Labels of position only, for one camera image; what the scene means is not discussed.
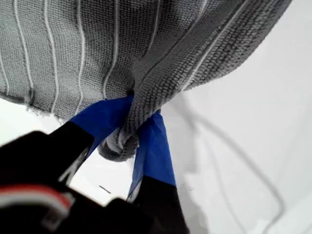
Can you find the grey striped towel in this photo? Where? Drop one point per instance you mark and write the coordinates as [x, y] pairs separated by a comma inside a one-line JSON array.
[[73, 48]]

